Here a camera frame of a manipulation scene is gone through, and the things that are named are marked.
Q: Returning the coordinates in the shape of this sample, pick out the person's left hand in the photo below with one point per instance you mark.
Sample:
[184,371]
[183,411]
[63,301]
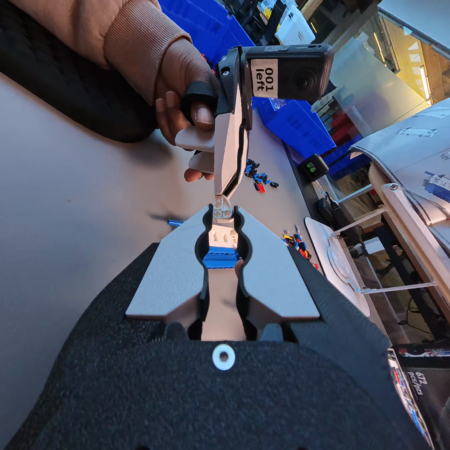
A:
[182,66]

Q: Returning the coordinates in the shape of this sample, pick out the long blue plastic bin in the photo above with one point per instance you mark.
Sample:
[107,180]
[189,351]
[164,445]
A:
[298,123]

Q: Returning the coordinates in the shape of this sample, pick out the stack of red blue crates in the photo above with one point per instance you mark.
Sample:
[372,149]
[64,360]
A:
[344,130]

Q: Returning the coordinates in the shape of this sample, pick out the blue white lego assembly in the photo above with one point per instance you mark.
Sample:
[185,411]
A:
[221,258]

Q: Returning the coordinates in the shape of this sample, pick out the clear plastic bag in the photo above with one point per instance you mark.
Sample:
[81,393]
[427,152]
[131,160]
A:
[279,103]

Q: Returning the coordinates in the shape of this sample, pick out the black battery pack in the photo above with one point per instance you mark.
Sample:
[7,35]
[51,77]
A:
[313,168]

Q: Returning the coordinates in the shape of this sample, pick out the blue plastic bin white sticker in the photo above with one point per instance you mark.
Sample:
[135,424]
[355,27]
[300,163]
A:
[211,24]

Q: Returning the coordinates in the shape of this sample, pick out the white book stand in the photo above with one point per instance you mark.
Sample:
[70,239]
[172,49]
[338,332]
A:
[330,239]

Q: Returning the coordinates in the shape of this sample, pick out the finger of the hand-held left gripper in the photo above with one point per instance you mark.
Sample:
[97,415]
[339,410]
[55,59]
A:
[226,151]
[247,154]

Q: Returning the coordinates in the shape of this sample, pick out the pile of mixed lego pieces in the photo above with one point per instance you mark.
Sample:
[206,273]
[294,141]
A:
[298,244]

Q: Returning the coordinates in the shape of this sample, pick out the thin blue lego axle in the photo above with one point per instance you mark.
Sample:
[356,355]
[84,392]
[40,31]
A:
[175,222]

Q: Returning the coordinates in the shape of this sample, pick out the white half-round lego piece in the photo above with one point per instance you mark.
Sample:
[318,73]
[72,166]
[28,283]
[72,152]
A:
[222,209]

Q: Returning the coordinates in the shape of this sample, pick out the black lego set box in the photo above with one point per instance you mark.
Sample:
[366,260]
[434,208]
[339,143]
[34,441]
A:
[429,386]

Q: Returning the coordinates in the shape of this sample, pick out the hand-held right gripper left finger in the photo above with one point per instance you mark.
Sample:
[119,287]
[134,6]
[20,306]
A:
[165,281]

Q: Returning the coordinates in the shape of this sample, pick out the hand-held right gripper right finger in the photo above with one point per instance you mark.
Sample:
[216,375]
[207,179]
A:
[277,281]

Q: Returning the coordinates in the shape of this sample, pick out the pile of blue black pins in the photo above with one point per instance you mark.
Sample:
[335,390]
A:
[258,175]

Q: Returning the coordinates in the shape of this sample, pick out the person's left forearm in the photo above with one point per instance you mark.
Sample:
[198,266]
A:
[105,21]

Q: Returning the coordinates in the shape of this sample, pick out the lego instruction booklet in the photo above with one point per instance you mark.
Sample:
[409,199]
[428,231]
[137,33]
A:
[415,151]

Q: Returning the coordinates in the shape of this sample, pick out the black power adapter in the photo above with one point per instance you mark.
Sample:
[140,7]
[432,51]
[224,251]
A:
[327,211]

